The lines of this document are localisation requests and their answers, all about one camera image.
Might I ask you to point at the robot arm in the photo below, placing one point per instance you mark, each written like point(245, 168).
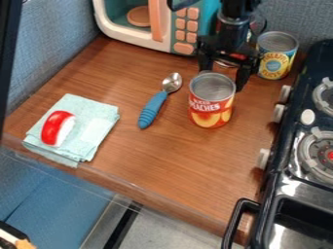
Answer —
point(234, 9)

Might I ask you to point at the red peach can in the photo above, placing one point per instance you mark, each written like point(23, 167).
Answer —
point(211, 100)

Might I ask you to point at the toy microwave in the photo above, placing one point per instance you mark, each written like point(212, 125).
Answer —
point(161, 24)

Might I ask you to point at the red and white toy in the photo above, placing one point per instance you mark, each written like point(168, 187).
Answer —
point(57, 127)

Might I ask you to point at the toy stove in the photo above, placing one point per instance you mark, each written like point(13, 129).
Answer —
point(299, 149)

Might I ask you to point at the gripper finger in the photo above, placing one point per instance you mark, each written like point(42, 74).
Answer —
point(205, 63)
point(242, 78)

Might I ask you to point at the yellow pineapple can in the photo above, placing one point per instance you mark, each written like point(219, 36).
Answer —
point(276, 55)

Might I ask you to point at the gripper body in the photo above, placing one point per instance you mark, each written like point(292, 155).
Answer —
point(231, 41)

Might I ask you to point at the light blue cloth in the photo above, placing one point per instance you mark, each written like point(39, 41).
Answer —
point(82, 129)

